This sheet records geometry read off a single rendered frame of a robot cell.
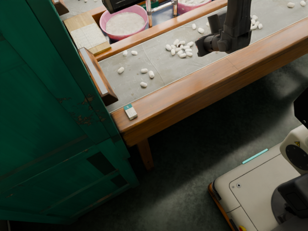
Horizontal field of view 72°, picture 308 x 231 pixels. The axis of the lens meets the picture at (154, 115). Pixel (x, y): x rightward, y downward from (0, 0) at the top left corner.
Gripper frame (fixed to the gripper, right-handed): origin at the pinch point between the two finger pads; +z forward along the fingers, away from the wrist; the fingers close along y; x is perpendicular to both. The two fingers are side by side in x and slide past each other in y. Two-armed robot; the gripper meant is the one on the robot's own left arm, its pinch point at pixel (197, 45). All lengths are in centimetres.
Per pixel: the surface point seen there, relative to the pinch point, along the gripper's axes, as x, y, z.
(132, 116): 14.1, 38.1, -4.3
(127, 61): -3.4, 26.3, 22.1
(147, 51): -4.2, 14.8, 22.8
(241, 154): 88, -26, 29
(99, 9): -33, 24, 52
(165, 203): 90, 39, 28
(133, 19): -21.7, 9.8, 43.5
